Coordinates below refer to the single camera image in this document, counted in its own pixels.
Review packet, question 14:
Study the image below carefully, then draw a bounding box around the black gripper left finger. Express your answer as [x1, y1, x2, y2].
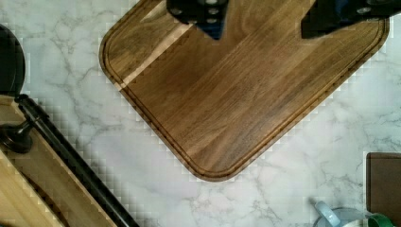
[166, 0, 229, 40]

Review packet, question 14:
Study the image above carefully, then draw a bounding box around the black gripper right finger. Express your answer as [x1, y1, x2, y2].
[301, 0, 401, 39]

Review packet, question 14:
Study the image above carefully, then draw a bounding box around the black drawer handle bar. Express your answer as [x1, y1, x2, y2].
[1, 95, 139, 227]

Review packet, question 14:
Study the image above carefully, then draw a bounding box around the wooden drawer box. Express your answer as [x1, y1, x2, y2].
[0, 94, 118, 227]

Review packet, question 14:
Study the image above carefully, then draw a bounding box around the wooden cutting board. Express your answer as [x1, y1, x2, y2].
[99, 0, 390, 182]

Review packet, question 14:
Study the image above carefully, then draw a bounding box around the brown wooden utensil box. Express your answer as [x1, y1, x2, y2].
[366, 152, 401, 227]

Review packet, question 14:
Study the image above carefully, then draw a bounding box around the black paper towel holder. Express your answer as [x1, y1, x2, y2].
[0, 25, 26, 97]

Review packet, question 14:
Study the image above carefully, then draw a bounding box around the green mug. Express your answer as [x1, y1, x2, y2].
[368, 213, 394, 227]

